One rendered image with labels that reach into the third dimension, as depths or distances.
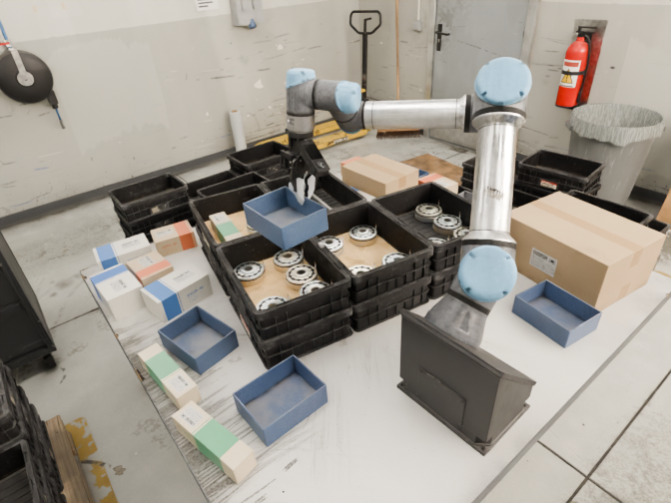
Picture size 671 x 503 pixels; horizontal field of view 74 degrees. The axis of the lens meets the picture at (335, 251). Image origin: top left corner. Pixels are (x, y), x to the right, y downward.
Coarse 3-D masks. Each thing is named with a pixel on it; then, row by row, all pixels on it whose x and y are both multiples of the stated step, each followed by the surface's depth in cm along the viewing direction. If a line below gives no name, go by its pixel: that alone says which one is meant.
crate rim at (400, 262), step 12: (360, 204) 167; (372, 204) 167; (384, 216) 160; (420, 240) 144; (420, 252) 138; (432, 252) 140; (384, 264) 134; (396, 264) 135; (360, 276) 130; (372, 276) 132
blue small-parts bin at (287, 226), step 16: (272, 192) 132; (288, 192) 134; (256, 208) 131; (272, 208) 134; (288, 208) 137; (304, 208) 131; (320, 208) 124; (256, 224) 126; (272, 224) 117; (288, 224) 129; (304, 224) 119; (320, 224) 122; (272, 240) 122; (288, 240) 117; (304, 240) 121
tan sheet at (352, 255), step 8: (344, 240) 166; (344, 248) 161; (352, 248) 161; (360, 248) 160; (368, 248) 160; (376, 248) 160; (384, 248) 160; (392, 248) 159; (344, 256) 156; (352, 256) 156; (360, 256) 156; (368, 256) 155; (376, 256) 155; (352, 264) 152; (360, 264) 152; (368, 264) 151; (376, 264) 151
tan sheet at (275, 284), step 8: (272, 264) 155; (272, 272) 151; (280, 272) 151; (264, 280) 147; (272, 280) 147; (280, 280) 147; (248, 288) 144; (256, 288) 144; (264, 288) 144; (272, 288) 144; (280, 288) 143; (288, 288) 143; (256, 296) 141; (264, 296) 140; (296, 296) 139; (256, 304) 137
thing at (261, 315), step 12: (240, 240) 151; (312, 240) 148; (324, 252) 141; (228, 264) 139; (336, 264) 135; (348, 276) 130; (240, 288) 128; (324, 288) 126; (336, 288) 127; (252, 300) 123; (288, 300) 122; (300, 300) 123; (312, 300) 125; (252, 312) 121; (264, 312) 119; (276, 312) 121
